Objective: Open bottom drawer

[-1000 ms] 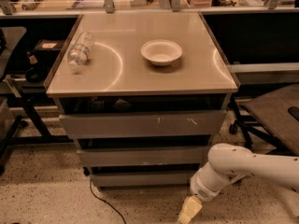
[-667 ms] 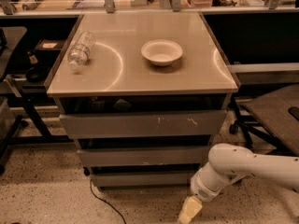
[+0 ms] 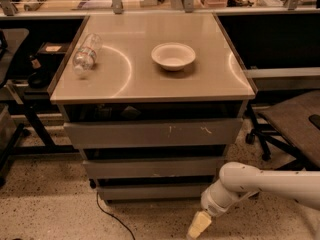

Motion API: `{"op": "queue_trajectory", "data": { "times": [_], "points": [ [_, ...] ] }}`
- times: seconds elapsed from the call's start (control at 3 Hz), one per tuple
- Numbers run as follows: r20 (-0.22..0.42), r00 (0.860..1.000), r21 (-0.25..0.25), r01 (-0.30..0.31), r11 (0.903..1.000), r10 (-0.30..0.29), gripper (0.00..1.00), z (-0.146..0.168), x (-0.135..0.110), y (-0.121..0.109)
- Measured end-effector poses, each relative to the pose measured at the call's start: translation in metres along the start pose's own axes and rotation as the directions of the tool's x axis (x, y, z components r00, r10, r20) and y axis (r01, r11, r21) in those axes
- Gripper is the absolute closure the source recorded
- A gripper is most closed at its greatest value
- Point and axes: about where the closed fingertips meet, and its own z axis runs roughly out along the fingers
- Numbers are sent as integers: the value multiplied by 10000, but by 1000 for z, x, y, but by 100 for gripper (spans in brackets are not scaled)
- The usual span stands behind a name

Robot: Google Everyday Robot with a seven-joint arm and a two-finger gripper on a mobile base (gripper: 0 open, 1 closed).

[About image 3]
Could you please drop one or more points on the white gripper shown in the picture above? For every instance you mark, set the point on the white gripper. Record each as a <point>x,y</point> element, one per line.
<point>216,206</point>

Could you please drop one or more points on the grey bottom drawer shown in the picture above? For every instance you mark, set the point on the grey bottom drawer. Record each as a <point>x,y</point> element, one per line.
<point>151,192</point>

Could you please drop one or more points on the grey drawer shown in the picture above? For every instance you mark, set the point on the grey drawer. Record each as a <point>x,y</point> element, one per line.
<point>151,192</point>
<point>153,133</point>
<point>153,168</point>

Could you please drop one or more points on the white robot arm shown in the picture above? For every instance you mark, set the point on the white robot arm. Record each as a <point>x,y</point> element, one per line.
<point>238,181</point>

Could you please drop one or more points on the grey middle drawer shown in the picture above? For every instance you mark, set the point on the grey middle drawer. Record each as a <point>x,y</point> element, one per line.
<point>153,168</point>

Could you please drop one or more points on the grey top drawer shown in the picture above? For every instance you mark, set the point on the grey top drawer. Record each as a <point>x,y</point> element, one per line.
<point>153,133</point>

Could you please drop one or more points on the grey drawer cabinet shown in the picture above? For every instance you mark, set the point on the grey drawer cabinet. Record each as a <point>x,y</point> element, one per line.
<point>127,85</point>

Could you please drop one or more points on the black office chair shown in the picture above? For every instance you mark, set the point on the black office chair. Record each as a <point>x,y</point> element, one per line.
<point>292,126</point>

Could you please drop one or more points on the white bowl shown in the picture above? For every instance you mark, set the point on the white bowl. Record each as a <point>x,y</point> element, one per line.
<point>173,56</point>

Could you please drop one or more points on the clear plastic bottle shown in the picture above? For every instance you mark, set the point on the clear plastic bottle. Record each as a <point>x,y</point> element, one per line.
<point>86,55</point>

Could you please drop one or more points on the black box with label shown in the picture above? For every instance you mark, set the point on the black box with label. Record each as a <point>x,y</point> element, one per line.
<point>52,51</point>

